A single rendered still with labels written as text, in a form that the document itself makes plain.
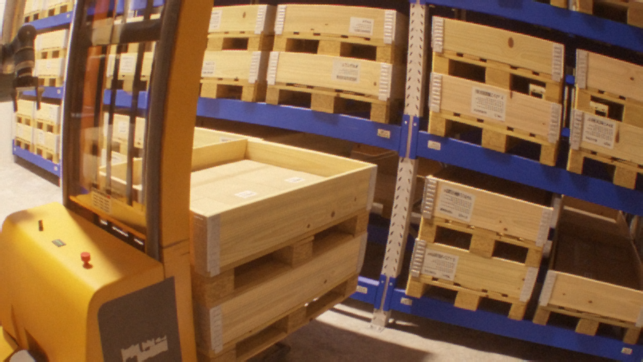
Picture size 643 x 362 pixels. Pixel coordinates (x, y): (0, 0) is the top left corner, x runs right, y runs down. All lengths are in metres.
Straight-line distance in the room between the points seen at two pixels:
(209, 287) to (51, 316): 0.65
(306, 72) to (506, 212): 1.40
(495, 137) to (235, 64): 1.72
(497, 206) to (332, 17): 1.41
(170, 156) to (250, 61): 1.84
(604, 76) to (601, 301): 1.27
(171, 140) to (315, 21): 1.72
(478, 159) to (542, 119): 0.48
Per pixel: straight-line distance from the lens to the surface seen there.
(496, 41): 2.66
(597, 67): 2.62
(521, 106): 2.62
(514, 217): 2.67
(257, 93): 3.28
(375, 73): 2.84
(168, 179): 1.54
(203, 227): 1.67
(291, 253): 2.14
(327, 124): 3.00
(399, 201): 2.87
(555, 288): 2.78
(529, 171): 2.65
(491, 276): 2.79
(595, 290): 2.80
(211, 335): 1.84
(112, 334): 1.47
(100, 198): 1.81
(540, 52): 2.63
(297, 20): 3.13
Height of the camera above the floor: 1.51
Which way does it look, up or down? 15 degrees down
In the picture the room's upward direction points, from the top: 6 degrees clockwise
